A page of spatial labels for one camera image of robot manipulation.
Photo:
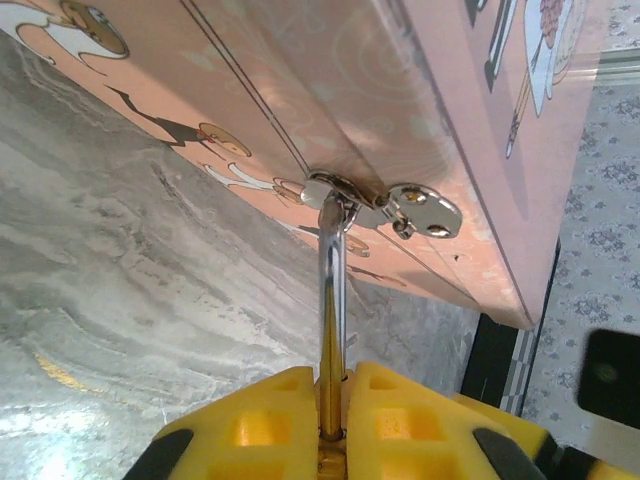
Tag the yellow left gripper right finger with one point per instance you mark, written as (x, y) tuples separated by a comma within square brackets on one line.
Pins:
[(400, 430)]

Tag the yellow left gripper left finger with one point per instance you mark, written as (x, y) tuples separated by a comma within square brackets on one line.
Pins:
[(260, 435)]

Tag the silver box hasp latch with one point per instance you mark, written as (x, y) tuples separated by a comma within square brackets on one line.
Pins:
[(425, 210)]

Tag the pink wedding couple tin box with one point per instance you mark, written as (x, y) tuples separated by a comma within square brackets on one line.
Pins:
[(400, 100)]

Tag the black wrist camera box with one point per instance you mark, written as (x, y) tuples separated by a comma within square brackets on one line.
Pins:
[(612, 370)]

